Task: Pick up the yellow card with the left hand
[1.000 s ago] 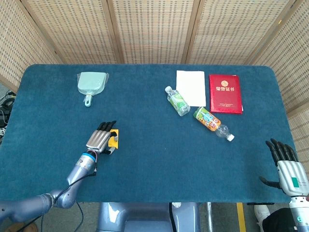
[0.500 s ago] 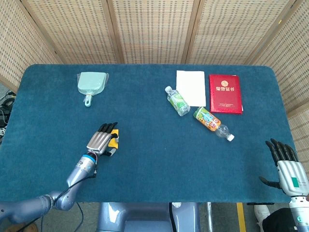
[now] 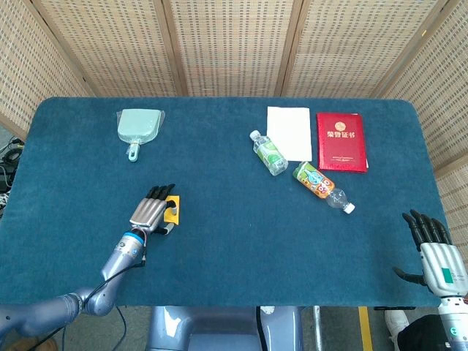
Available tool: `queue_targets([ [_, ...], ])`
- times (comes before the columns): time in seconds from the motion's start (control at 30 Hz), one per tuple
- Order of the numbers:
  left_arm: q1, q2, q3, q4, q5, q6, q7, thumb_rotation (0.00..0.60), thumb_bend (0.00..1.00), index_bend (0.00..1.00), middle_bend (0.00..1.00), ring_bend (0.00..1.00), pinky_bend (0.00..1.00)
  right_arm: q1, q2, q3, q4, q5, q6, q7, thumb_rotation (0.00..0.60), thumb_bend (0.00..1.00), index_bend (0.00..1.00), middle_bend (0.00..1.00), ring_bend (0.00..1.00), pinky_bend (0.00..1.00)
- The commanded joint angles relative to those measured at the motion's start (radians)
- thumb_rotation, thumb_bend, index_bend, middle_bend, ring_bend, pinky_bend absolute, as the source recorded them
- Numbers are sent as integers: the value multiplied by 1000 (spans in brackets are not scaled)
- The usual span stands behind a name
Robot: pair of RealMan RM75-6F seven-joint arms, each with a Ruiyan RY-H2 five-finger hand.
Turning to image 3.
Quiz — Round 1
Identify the brown shoe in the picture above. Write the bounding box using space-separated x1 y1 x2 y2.
10 336 59 351

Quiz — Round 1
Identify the red certificate book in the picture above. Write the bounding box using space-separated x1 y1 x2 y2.
315 111 369 173

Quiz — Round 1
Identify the orange cartoon-label drink bottle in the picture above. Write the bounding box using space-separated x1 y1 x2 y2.
292 161 356 215

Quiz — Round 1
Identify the bamboo folding screen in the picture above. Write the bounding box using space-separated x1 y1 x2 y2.
0 0 468 257

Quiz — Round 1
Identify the black cable bundle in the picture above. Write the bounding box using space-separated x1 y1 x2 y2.
0 135 25 213

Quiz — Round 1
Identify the clear green-label water bottle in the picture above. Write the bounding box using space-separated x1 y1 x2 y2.
249 129 289 177

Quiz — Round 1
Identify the white sneaker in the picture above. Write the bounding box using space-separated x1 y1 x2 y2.
383 309 410 343

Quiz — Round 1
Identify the metal table leg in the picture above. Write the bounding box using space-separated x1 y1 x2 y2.
312 306 324 351

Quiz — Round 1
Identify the yellow rectangular block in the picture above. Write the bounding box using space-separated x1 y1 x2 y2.
162 195 181 225

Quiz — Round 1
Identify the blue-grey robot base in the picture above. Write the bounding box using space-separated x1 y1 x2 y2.
146 305 305 351

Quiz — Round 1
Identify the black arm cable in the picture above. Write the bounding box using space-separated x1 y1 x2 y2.
27 237 148 351

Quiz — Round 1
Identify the mint green dustpan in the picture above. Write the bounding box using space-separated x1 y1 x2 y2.
116 108 166 163

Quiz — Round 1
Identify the blue table cloth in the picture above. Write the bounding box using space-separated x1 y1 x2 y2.
0 96 462 308

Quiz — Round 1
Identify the black trouser leg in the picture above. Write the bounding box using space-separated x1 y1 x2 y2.
396 314 448 351

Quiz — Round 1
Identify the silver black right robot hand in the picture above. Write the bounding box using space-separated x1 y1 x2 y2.
392 208 468 298

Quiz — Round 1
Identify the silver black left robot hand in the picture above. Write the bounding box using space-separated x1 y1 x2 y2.
129 183 180 237

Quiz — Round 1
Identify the white paper sheet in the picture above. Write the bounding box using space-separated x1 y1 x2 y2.
266 106 313 162

